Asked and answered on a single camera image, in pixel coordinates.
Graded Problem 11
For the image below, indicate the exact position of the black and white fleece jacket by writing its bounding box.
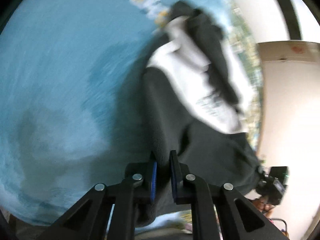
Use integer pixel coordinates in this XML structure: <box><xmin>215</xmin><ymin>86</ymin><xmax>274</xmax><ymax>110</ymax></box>
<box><xmin>138</xmin><ymin>0</ymin><xmax>259</xmax><ymax>226</ymax></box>

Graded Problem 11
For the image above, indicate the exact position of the person right hand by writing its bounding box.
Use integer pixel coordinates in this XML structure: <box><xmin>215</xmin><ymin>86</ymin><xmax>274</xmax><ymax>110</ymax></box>
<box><xmin>251</xmin><ymin>197</ymin><xmax>275</xmax><ymax>218</ymax></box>

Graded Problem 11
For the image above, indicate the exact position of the teal floral bed blanket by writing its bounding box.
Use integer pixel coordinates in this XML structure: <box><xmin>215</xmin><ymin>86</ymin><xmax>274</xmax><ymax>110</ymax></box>
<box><xmin>1</xmin><ymin>0</ymin><xmax>263</xmax><ymax>225</ymax></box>

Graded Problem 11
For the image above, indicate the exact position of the red wall decoration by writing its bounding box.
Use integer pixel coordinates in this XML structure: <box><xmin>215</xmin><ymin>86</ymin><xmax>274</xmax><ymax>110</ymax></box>
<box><xmin>291</xmin><ymin>46</ymin><xmax>304</xmax><ymax>54</ymax></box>

